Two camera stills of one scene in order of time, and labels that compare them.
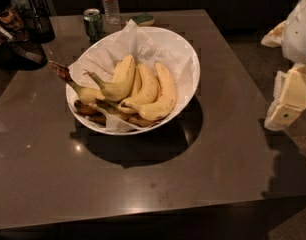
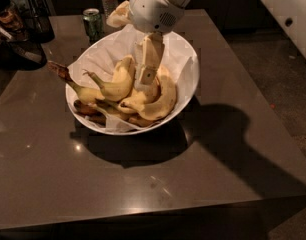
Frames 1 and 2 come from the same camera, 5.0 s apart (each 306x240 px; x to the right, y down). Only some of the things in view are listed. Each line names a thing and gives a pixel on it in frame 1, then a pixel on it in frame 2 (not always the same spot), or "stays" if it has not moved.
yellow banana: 122,81 stays
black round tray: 19,55 stays
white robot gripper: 299,34 → 152,11
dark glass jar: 5,13 stays
